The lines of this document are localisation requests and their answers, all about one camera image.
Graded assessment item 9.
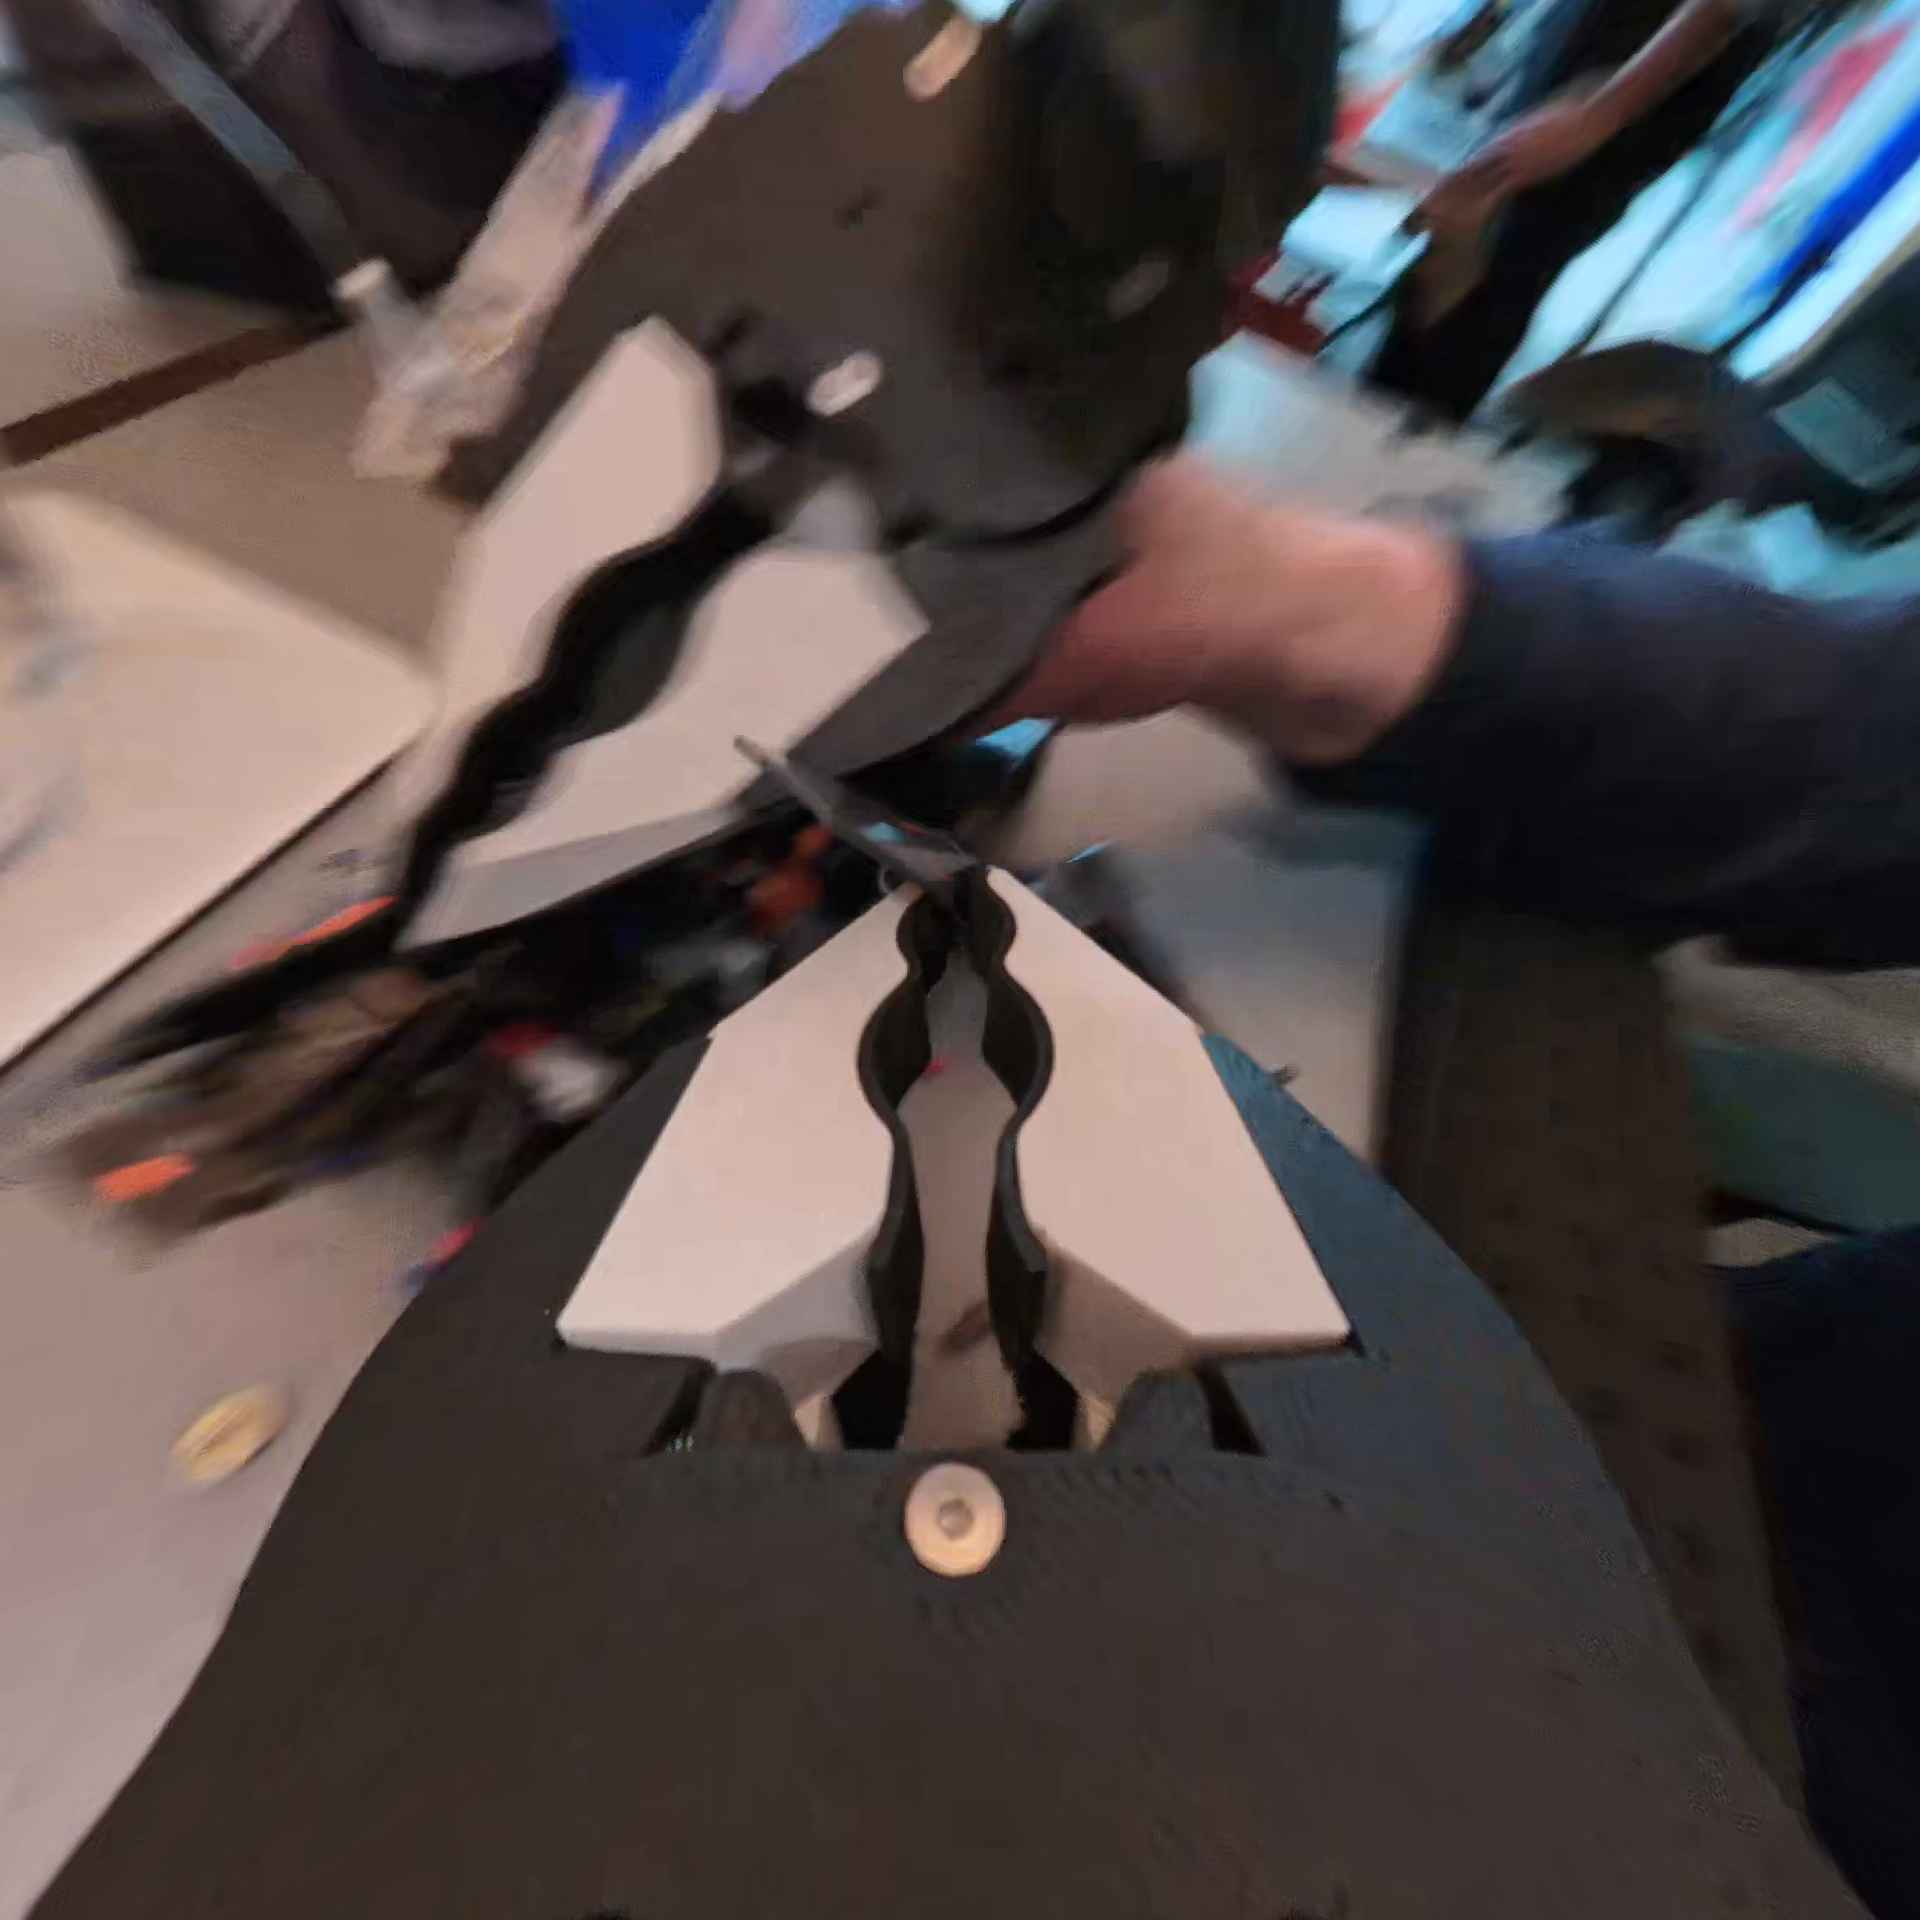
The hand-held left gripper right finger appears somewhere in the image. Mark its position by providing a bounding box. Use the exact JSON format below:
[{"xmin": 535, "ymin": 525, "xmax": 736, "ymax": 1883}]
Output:
[{"xmin": 958, "ymin": 866, "xmax": 1352, "ymax": 1451}]

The lego car chassis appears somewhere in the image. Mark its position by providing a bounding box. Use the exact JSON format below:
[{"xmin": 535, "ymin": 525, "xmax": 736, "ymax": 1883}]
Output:
[{"xmin": 68, "ymin": 733, "xmax": 1187, "ymax": 1291}]

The person's right hand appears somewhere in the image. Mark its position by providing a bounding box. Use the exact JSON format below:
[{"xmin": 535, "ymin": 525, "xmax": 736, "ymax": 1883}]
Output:
[{"xmin": 1004, "ymin": 456, "xmax": 1461, "ymax": 766}]

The black office chair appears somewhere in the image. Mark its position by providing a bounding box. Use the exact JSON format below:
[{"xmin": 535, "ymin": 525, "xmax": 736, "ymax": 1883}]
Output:
[{"xmin": 1500, "ymin": 338, "xmax": 1804, "ymax": 525}]

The person's right forearm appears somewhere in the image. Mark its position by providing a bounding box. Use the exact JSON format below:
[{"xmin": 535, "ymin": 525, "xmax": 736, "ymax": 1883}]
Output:
[{"xmin": 1291, "ymin": 525, "xmax": 1920, "ymax": 964}]

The small tan round lego piece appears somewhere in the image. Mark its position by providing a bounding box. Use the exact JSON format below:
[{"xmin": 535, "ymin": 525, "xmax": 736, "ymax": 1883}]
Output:
[{"xmin": 169, "ymin": 1383, "xmax": 289, "ymax": 1490}]

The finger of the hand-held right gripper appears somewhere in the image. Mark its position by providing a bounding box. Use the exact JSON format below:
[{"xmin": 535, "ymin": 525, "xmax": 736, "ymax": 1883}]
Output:
[
  {"xmin": 394, "ymin": 321, "xmax": 734, "ymax": 910},
  {"xmin": 400, "ymin": 481, "xmax": 936, "ymax": 949}
]

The grey chair seat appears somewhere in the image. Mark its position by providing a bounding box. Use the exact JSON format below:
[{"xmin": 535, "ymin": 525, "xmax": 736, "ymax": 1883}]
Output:
[{"xmin": 1696, "ymin": 1037, "xmax": 1920, "ymax": 1232}]

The person's leg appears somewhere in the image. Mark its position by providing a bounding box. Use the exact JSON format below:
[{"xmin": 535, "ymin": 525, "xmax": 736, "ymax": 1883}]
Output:
[{"xmin": 1728, "ymin": 1231, "xmax": 1920, "ymax": 1920}]

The white metal stand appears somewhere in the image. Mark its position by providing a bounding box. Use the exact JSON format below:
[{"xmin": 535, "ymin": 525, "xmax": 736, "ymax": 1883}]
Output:
[{"xmin": 0, "ymin": 488, "xmax": 438, "ymax": 1064}]

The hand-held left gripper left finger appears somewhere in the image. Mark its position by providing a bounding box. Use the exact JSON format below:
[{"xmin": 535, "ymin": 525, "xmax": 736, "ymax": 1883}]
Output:
[{"xmin": 557, "ymin": 883, "xmax": 953, "ymax": 1451}]

